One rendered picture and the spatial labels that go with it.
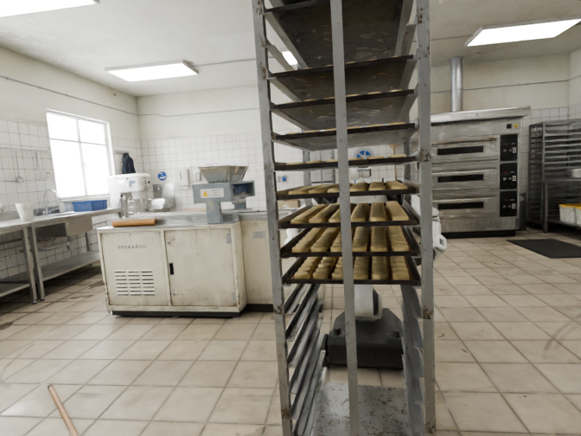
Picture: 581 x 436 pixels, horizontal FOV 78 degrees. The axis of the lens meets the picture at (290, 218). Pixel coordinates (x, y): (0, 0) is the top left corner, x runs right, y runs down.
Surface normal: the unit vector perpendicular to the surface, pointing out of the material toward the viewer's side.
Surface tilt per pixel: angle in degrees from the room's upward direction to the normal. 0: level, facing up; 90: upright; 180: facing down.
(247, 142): 90
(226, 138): 90
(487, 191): 90
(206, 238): 90
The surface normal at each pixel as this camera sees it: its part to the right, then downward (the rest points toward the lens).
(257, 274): -0.18, 0.13
